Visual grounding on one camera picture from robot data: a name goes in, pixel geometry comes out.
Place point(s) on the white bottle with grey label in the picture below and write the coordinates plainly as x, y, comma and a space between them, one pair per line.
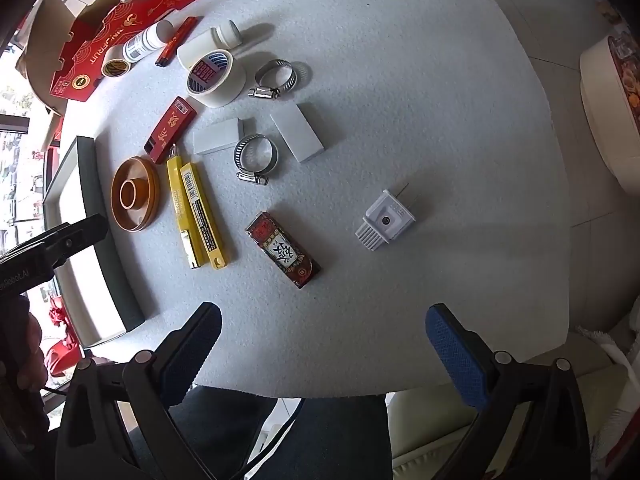
150, 39

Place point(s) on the white felt mat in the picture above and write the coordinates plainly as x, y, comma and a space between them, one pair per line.
400, 110

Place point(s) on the large white plastic bottle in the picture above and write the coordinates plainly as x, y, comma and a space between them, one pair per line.
210, 42

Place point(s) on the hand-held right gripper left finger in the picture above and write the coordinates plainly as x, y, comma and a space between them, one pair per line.
195, 350

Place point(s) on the wide masking tape roll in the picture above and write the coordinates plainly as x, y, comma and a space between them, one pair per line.
225, 85

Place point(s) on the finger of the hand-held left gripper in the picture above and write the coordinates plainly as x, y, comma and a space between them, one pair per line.
75, 237

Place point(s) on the red plastic stool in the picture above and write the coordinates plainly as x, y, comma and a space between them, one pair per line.
60, 350

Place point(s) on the dark red printed box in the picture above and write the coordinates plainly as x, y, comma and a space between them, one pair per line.
280, 250

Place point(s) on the white plug adapter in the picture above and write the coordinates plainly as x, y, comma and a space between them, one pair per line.
385, 220

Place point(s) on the brown tape roll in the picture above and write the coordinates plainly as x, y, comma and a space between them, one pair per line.
142, 210

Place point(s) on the cream upholstered seat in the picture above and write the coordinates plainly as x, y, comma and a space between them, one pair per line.
430, 435

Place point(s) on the cream round container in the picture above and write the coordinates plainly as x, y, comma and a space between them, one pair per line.
605, 125

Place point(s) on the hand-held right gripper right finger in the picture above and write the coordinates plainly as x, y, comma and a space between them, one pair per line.
457, 355

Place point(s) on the red cardboard box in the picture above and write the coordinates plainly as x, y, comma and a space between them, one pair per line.
100, 35

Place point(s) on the grey rectangular tray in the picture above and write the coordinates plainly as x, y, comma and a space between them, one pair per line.
107, 260

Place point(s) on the person's left hand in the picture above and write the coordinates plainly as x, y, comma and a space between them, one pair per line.
32, 355

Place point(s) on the white rectangular block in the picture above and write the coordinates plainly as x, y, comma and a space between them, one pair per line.
217, 136
297, 132

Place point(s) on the red lighter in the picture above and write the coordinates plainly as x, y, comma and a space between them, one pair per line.
175, 42

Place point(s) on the person's dark trousers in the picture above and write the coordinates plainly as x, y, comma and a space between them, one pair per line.
280, 435

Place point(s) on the yellow utility knife with barcode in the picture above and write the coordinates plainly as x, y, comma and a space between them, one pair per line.
205, 220

